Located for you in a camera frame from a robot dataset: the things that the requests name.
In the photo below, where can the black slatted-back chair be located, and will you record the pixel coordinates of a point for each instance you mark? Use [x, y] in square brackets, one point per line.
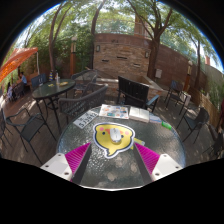
[133, 90]

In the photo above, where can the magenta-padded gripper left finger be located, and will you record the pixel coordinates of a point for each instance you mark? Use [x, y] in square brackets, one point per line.
[76, 159]

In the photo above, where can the thick white book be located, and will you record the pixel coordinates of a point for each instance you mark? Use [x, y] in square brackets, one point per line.
[139, 114]

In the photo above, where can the clear drink cup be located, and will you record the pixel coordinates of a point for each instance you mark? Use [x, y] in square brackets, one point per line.
[57, 79]

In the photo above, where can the orange patio umbrella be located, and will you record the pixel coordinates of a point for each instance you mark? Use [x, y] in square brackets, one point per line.
[16, 60]

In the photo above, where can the thin blue white booklet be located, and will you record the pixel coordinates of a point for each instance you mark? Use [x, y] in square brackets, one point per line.
[155, 119]

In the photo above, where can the yellow card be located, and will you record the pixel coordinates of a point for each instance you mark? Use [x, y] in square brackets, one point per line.
[140, 142]

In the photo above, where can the person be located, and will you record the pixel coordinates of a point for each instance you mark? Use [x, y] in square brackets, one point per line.
[23, 79]
[10, 90]

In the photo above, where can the forked tree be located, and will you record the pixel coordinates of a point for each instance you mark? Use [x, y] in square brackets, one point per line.
[154, 50]

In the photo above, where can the yellow duck-shaped mouse pad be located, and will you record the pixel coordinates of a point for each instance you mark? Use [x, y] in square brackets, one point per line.
[103, 140]

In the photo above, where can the white bag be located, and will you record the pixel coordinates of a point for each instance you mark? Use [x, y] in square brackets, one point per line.
[185, 99]

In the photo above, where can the white wall box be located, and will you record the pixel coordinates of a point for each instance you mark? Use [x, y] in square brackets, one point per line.
[158, 73]

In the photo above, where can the black wall lamp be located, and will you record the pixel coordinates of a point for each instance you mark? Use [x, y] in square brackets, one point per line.
[146, 54]
[97, 48]

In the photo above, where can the dark green patio table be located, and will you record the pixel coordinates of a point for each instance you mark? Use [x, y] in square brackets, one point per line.
[53, 90]

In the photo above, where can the white computer mouse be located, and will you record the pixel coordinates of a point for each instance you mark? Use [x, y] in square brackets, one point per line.
[115, 135]

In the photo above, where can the blue patio chair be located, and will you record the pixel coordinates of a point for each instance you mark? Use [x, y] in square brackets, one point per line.
[39, 80]

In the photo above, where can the colourful picture sheet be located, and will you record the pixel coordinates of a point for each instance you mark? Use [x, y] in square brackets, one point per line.
[114, 111]

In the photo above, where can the dark metal mesh chair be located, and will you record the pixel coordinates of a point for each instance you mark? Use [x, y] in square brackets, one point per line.
[216, 143]
[196, 121]
[31, 128]

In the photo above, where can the orange lamp post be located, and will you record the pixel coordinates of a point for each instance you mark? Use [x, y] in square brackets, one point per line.
[72, 58]

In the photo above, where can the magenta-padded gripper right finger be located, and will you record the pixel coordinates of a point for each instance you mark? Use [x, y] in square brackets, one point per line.
[148, 159]

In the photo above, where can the dark wicker chair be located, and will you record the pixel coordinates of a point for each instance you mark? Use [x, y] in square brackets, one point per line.
[83, 101]
[83, 78]

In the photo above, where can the slim leaning tree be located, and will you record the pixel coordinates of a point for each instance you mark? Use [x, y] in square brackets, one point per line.
[52, 43]

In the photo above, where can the small green packet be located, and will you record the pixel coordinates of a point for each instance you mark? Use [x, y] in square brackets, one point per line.
[166, 125]

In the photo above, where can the dark metal blue-backed chair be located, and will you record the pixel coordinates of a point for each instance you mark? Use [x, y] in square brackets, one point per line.
[175, 87]

